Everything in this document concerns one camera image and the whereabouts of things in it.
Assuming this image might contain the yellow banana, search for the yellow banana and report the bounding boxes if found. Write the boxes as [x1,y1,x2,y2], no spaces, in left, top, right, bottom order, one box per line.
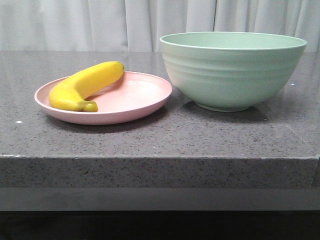
[48,61,125,112]

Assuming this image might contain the pink plate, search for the pink plate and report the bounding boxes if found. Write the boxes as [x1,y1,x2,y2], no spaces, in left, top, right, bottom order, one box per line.
[34,71,172,125]

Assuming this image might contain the green bowl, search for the green bowl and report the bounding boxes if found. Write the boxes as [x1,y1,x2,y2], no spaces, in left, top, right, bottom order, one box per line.
[160,31,307,112]

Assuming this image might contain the white curtain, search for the white curtain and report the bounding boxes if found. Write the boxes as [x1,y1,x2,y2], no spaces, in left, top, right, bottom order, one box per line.
[0,0,320,53]

